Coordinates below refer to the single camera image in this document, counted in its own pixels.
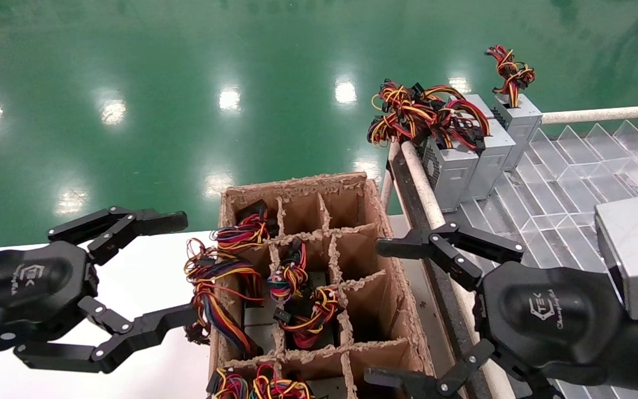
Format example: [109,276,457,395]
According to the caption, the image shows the clear plastic divider tray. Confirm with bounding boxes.
[444,119,638,399]

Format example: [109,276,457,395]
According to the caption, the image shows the long white rack tube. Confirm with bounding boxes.
[399,141,516,399]

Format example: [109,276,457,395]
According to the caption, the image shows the brown cardboard divider box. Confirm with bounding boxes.
[208,172,436,399]

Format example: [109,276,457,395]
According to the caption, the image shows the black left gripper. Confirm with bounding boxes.
[0,206,198,373]

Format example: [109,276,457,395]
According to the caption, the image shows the white rack crossbar tube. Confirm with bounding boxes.
[541,105,638,126]

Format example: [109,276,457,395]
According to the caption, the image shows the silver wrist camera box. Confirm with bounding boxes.
[595,195,638,321]

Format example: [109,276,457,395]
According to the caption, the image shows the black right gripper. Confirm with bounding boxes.
[363,222,638,399]

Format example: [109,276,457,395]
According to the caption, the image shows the middle cell cable bundle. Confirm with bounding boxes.
[266,239,311,304]

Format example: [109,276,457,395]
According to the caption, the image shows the left colourful cable bundle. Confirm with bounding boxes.
[183,238,276,358]

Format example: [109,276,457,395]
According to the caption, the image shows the white rack post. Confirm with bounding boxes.
[380,141,401,214]

